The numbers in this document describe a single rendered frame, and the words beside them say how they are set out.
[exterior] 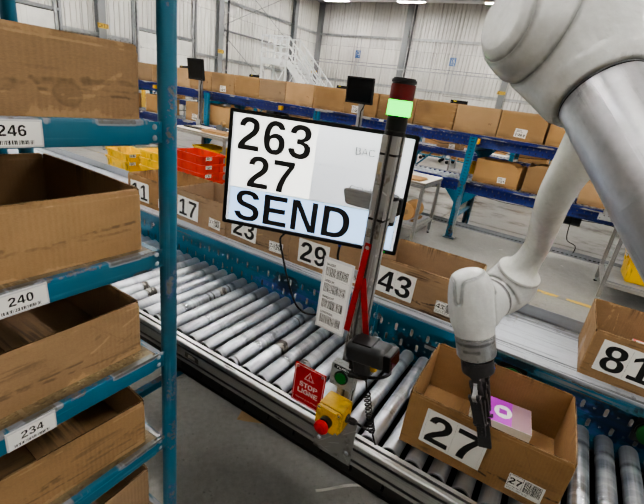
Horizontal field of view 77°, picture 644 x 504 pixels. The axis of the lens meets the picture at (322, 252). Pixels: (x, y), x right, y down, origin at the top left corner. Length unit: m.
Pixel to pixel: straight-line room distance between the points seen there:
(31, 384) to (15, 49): 0.44
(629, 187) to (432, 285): 1.12
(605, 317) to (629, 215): 1.33
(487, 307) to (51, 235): 0.81
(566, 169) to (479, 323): 0.37
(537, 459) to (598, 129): 0.82
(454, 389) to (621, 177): 1.06
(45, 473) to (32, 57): 0.60
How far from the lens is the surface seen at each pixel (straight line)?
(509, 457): 1.18
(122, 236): 0.70
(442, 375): 1.45
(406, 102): 0.88
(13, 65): 0.59
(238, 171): 1.11
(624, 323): 1.84
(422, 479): 1.20
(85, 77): 0.63
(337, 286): 1.00
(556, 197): 0.83
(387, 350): 0.97
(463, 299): 0.95
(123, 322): 0.77
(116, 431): 0.87
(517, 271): 1.05
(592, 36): 0.58
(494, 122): 6.03
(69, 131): 0.59
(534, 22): 0.58
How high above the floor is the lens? 1.61
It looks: 21 degrees down
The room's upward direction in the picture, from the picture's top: 8 degrees clockwise
